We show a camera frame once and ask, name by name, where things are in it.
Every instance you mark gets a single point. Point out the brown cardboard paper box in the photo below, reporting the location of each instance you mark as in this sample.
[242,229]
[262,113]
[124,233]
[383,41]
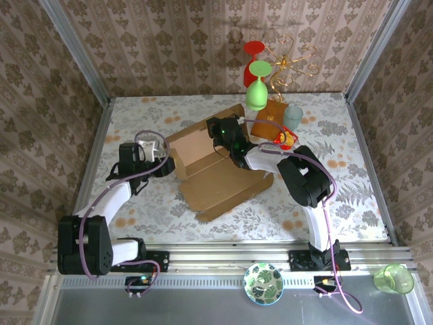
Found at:
[220,183]

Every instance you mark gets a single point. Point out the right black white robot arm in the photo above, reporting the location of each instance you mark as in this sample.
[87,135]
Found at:
[304,179]

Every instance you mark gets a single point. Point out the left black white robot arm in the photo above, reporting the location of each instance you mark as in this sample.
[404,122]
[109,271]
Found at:
[88,247]

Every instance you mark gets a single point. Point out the brown flat card folder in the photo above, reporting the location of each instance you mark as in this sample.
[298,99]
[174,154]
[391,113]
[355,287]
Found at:
[270,116]

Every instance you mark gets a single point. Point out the green plastic wine glass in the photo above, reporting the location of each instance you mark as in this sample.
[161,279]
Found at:
[255,96]

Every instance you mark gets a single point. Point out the red snack packet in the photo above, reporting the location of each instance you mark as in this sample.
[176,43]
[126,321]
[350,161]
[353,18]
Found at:
[287,139]

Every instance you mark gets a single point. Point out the pale blue plastic tumbler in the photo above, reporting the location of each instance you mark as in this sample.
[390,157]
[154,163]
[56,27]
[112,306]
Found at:
[292,116]

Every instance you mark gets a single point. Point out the red plastic wine glass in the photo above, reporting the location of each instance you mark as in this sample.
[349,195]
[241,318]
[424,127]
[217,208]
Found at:
[253,47]

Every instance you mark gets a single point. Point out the floral table cloth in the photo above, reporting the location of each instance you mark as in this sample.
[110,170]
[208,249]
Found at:
[236,230]

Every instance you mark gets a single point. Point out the black connector board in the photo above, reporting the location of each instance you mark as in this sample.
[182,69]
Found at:
[326,281]
[138,281]

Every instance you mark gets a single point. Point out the grey metal shelf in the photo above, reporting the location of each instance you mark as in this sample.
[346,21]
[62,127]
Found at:
[203,308]

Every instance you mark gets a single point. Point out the leaf pattern bowl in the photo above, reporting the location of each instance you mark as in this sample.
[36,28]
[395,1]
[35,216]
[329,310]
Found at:
[264,284]

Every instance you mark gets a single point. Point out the clear green plastic cup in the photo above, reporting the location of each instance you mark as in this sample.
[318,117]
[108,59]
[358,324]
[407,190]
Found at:
[394,279]

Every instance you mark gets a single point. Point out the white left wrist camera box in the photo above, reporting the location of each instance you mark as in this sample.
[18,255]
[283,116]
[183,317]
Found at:
[149,149]

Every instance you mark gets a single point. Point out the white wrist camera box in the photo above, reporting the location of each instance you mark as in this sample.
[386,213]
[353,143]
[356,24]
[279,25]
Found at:
[241,118]
[149,149]

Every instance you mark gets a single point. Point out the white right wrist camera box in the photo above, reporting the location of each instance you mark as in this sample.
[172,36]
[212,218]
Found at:
[241,118]

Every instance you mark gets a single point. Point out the aluminium side rail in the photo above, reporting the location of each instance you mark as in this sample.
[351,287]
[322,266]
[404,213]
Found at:
[98,135]
[367,159]

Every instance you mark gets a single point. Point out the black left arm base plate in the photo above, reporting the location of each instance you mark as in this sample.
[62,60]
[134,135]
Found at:
[159,260]

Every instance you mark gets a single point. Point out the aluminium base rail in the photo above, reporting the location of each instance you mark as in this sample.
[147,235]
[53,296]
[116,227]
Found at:
[220,259]

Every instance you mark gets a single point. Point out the aluminium frame post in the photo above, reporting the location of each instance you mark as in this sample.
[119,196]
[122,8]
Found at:
[375,50]
[74,50]

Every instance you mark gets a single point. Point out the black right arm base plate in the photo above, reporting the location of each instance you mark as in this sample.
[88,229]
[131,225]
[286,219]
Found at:
[297,260]

